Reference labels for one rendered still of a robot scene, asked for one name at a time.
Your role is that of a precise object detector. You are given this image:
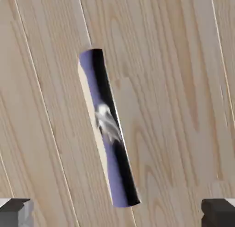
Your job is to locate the light wood cabinet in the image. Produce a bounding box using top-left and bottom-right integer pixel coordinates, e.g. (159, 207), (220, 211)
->
(0, 0), (235, 227)

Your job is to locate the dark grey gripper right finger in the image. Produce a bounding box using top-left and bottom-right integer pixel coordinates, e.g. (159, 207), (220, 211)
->
(201, 198), (235, 227)

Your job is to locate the light wood drawer front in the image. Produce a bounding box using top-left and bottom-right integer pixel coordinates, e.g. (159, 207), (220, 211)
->
(0, 0), (235, 227)

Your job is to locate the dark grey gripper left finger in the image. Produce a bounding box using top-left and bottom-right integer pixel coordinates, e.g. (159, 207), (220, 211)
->
(0, 198), (35, 227)

